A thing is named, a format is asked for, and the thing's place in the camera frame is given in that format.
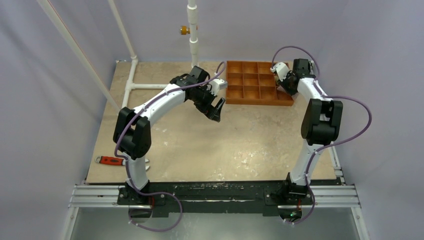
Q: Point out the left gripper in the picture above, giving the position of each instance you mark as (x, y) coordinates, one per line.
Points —
(209, 110)

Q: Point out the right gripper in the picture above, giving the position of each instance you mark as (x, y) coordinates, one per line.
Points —
(286, 84)

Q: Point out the orange compartment tray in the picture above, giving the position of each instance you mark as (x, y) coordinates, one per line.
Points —
(253, 83)

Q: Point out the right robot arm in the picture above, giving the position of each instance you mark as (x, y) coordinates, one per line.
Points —
(319, 128)

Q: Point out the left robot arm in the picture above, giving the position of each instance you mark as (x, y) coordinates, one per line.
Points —
(132, 134)

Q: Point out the orange yellow valve knob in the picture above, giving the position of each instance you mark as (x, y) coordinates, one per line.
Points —
(186, 30)

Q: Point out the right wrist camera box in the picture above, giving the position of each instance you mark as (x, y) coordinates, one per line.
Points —
(280, 71)

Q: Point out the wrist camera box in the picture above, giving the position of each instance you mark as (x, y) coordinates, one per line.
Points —
(280, 71)
(216, 85)

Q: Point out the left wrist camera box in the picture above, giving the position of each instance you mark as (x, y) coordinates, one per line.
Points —
(216, 85)

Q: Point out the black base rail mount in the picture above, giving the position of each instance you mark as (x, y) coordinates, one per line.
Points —
(270, 198)

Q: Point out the adjustable wrench red handle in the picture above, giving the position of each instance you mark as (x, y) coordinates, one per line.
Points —
(118, 161)

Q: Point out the aluminium frame rails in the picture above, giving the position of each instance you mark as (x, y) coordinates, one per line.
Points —
(325, 193)

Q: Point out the white PVC pipe frame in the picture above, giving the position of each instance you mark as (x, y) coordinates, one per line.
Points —
(108, 31)

